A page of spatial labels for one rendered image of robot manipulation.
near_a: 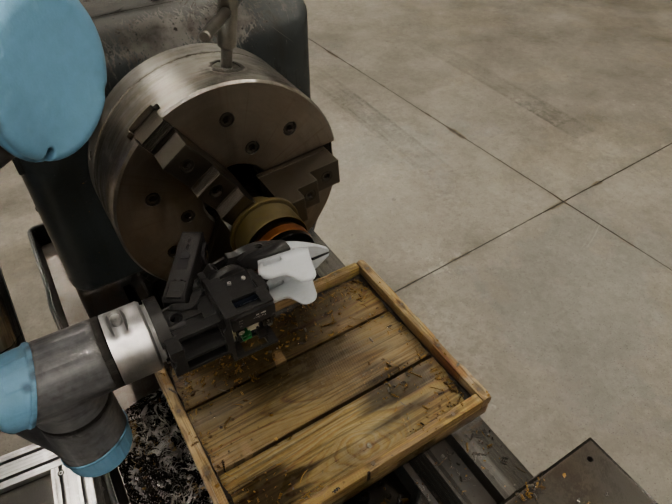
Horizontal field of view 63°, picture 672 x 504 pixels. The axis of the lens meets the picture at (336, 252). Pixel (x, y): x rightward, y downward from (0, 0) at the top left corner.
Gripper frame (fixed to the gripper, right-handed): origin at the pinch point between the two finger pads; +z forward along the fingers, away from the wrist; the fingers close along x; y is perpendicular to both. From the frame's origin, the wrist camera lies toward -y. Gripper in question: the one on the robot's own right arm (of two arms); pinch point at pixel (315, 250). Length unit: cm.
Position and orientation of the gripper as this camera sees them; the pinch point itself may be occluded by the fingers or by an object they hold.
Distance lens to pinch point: 65.1
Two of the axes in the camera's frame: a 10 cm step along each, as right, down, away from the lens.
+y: 5.1, 6.0, -6.2
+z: 8.6, -3.5, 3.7
